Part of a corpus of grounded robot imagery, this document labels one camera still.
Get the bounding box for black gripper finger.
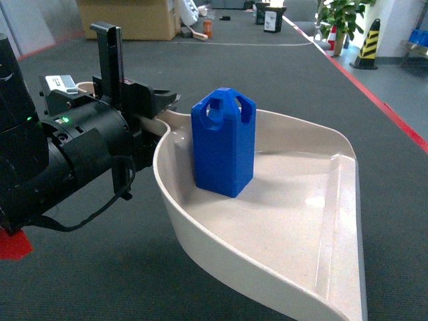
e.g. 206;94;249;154
152;89;181;117

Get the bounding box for beige plastic dustpan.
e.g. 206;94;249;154
76;81;368;321

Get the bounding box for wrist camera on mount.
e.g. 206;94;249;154
39;21;124;116

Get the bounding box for black cable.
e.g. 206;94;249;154
33;155;137;233

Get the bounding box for large cardboard box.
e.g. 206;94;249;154
77;0;181;41

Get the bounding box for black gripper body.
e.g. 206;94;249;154
92;76;162;171

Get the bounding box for blue plastic hexagonal part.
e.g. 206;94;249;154
191;88;256;197

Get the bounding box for red white traffic cone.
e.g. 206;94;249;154
326;25;337;56

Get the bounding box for green potted plant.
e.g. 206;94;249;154
318;0;377;57

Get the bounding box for yellow black traffic cone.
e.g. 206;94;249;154
350;18;381;70

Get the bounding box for wooden hand brush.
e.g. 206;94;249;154
186;25;209;41

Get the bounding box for orange can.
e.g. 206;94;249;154
203;19;212;37

